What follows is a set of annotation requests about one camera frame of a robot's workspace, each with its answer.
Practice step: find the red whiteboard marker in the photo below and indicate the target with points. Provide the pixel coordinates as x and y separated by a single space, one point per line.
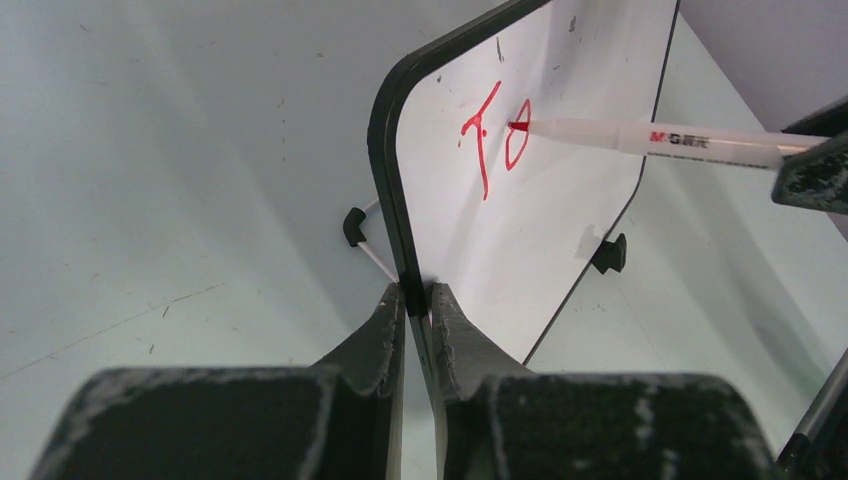
755 150

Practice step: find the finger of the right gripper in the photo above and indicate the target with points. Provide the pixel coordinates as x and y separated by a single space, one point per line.
815 179
829 121

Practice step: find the white board black frame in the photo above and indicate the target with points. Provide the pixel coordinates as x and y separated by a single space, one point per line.
509 221

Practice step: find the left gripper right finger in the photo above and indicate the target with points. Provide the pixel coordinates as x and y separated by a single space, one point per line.
497 419

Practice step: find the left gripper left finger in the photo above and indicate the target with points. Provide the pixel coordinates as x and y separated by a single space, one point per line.
340 418

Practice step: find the black whiteboard marker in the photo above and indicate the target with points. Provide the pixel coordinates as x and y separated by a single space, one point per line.
817 449

